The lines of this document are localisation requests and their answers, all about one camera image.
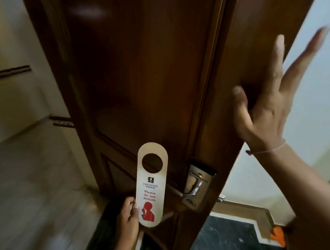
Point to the person's left hand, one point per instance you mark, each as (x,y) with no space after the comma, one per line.
(126,224)

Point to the person's right hand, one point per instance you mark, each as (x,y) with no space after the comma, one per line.
(268,118)

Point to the person's left thumb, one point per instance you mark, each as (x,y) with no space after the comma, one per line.
(135,211)

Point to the person's right middle finger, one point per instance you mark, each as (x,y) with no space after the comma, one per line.
(304,61)

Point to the person's right thumb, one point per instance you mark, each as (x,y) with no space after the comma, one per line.
(241,110)

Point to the cream door hanger sign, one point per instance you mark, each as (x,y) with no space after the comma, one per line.
(152,192)

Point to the person's right forearm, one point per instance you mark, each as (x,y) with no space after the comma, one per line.
(296,190)

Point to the person's left forearm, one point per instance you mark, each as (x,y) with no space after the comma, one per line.
(123,246)

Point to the silver door lock plate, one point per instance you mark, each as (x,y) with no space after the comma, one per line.
(203,177)

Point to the small silver door fitting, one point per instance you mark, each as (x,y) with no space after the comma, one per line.
(221,197)

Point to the dark brown wooden door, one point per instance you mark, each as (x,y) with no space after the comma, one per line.
(144,77)

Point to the orange cloth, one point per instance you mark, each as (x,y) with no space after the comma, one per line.
(278,235)

